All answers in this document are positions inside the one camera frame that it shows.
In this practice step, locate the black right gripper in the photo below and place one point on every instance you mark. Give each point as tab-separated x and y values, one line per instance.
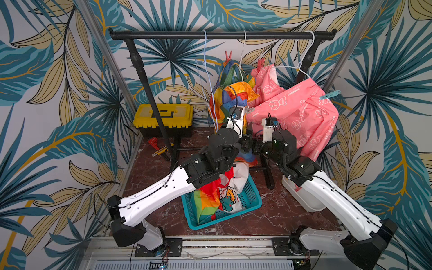
258	147

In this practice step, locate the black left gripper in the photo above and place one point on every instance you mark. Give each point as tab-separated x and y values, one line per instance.
247	139

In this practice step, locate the grey clothespin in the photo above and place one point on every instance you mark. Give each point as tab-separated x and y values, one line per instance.
249	110

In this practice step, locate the red rainbow kids jacket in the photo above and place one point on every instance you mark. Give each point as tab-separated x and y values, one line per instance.
222	194

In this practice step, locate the rainbow striped jacket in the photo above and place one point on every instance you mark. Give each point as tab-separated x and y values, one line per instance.
233	88

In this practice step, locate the pink hooded jacket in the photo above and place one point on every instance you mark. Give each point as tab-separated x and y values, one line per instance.
298	110

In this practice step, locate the red clothespin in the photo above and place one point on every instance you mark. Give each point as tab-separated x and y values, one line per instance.
228	57
260	64

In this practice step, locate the light blue wire hanger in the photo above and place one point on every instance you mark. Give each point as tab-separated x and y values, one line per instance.
211	96

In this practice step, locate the white wire hanger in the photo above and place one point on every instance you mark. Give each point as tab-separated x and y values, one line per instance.
302	58
240	67

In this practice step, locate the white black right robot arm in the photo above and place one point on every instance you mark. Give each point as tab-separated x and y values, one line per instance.
365	237

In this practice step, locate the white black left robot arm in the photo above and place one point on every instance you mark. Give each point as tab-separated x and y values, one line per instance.
128	214

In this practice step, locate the teal plastic basket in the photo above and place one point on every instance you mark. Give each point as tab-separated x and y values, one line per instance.
250	200

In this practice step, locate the yellow black toolbox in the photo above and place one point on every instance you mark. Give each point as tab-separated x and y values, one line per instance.
177	120

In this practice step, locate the white plastic tray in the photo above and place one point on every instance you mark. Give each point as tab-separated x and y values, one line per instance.
304	198

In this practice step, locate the red clothespin on pink jacket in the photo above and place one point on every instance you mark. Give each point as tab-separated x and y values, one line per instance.
260	64

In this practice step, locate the teal clothespin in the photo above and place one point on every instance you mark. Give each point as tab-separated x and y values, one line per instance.
330	95

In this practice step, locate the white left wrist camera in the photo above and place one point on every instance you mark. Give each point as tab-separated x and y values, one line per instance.
235	119

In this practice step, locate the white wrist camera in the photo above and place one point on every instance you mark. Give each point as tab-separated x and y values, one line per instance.
235	119
269	125

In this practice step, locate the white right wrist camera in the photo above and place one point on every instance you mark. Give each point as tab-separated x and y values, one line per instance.
269	125

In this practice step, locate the yellow handled tool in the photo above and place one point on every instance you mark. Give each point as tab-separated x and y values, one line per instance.
159	151

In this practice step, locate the red handled tool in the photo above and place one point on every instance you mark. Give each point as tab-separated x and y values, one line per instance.
154	141

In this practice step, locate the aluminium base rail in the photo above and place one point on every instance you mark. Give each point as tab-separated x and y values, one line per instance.
208	253

